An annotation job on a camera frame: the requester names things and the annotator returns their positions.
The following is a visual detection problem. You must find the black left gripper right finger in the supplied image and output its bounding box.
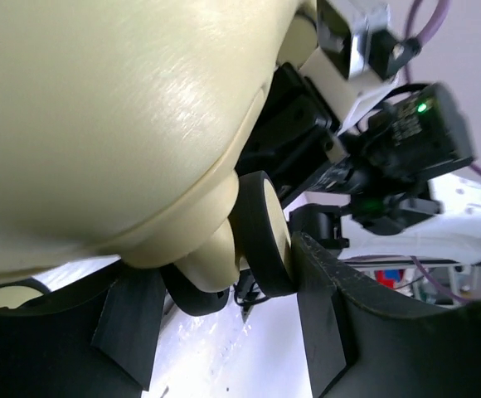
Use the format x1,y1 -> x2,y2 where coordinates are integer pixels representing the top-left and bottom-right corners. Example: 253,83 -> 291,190
292,233 -> 481,397

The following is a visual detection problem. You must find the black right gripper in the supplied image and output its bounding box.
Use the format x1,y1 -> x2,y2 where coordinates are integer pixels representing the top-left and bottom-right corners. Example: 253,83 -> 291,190
236,63 -> 373,203

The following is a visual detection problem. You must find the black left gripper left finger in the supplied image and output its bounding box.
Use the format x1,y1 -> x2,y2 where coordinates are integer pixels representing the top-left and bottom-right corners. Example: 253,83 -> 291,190
0,269 -> 165,397

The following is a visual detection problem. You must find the yellow hard-shell suitcase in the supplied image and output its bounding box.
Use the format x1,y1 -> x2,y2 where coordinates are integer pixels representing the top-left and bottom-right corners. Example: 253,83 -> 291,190
0,1 -> 316,293

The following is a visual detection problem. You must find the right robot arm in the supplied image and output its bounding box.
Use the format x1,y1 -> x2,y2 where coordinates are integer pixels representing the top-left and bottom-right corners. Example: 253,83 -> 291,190
236,63 -> 481,265

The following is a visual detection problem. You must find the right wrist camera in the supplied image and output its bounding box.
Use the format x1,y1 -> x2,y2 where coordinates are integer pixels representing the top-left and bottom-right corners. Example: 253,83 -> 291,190
300,1 -> 421,130

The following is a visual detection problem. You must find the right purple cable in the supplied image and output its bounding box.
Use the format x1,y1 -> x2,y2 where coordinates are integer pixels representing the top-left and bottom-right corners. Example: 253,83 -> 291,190
404,0 -> 481,303

